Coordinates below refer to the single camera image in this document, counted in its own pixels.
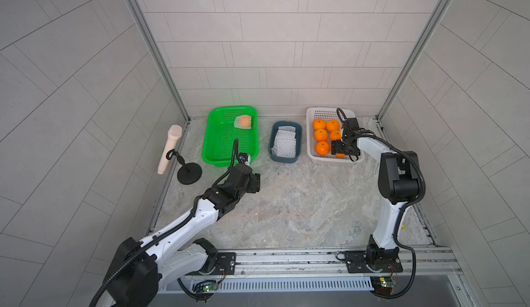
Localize left green circuit board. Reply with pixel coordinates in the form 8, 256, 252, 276
193, 280, 219, 294

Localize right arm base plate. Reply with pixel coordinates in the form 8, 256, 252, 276
344, 250, 403, 274

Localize white foam net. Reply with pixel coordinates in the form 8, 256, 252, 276
271, 137, 297, 159
276, 126, 296, 140

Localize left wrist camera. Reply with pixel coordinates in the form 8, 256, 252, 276
237, 152, 251, 166

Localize green plastic basket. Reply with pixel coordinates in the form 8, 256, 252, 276
202, 106, 259, 168

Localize green circuit board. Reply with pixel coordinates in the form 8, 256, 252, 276
370, 277, 398, 297
193, 280, 219, 294

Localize right green circuit board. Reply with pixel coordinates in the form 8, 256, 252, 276
370, 277, 398, 297

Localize aluminium rail frame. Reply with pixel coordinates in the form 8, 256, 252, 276
157, 246, 474, 306

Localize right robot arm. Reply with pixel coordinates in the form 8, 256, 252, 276
331, 108, 426, 300

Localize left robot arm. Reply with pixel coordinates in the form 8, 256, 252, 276
90, 139, 260, 306

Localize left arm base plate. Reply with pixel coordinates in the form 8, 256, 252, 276
189, 253, 236, 276

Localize white plastic basket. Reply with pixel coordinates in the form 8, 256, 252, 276
306, 107, 364, 165

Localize beige microphone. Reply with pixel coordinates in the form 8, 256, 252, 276
157, 125, 183, 175

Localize dark blue plastic tub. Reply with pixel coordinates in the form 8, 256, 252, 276
268, 121, 303, 164

